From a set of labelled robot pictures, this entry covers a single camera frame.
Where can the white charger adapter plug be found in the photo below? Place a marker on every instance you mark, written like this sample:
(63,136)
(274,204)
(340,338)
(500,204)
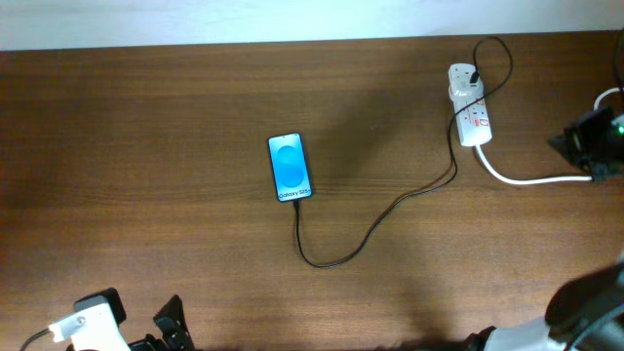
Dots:
(461,89)

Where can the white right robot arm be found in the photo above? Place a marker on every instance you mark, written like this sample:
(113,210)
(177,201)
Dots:
(585,313)

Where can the white power strip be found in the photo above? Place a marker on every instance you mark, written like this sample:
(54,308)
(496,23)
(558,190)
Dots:
(472,117)

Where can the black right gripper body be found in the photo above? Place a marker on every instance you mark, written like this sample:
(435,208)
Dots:
(602,136)

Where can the blue Samsung Galaxy smartphone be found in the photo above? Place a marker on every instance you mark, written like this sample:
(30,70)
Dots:
(290,172)

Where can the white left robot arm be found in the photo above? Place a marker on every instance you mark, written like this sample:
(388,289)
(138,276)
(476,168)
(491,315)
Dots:
(148,343)

